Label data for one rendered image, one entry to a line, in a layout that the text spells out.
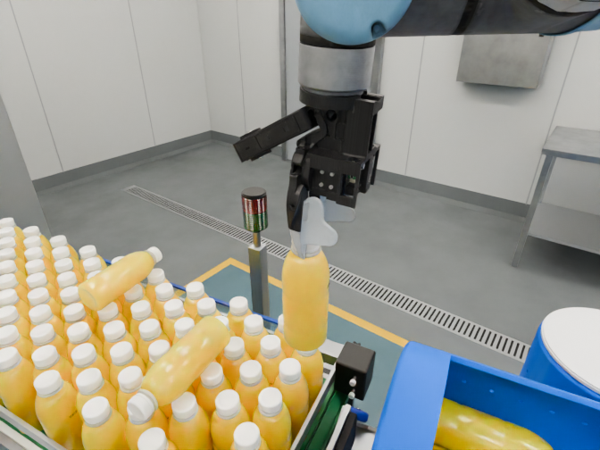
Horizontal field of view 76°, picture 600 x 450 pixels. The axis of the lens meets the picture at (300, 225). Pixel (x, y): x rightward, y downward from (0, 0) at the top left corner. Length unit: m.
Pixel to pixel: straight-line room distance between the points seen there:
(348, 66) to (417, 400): 0.40
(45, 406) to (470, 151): 3.68
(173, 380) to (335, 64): 0.52
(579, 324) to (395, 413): 0.65
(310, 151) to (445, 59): 3.52
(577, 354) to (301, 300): 0.64
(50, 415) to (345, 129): 0.70
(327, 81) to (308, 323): 0.34
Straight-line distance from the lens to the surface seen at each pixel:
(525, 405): 0.76
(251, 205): 0.95
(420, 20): 0.30
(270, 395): 0.70
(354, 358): 0.88
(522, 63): 3.55
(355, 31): 0.27
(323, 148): 0.44
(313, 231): 0.46
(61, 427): 0.88
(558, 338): 1.02
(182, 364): 0.69
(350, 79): 0.39
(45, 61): 4.74
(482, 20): 0.31
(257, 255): 1.04
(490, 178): 3.99
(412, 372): 0.56
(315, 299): 0.54
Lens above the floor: 1.65
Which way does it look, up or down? 29 degrees down
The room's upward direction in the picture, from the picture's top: straight up
